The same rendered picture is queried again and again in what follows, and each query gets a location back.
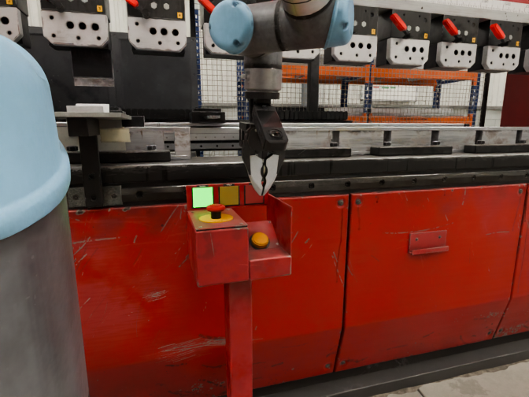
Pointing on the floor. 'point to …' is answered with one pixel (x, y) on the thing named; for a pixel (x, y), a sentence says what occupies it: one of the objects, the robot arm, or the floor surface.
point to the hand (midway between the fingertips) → (262, 191)
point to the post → (312, 84)
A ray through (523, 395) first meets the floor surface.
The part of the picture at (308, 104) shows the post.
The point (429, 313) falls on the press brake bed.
